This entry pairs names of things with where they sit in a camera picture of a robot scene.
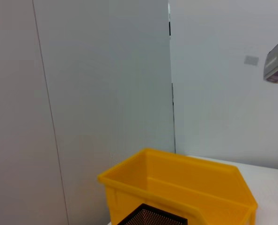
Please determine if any yellow plastic bin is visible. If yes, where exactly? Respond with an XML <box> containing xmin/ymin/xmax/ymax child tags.
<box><xmin>97</xmin><ymin>148</ymin><xmax>259</xmax><ymax>225</ymax></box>

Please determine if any black mesh pen holder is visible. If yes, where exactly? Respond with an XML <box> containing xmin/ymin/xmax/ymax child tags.
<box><xmin>116</xmin><ymin>203</ymin><xmax>189</xmax><ymax>225</ymax></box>

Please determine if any grey wall socket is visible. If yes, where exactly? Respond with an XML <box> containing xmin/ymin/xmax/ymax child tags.
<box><xmin>243</xmin><ymin>54</ymin><xmax>260</xmax><ymax>66</ymax></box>

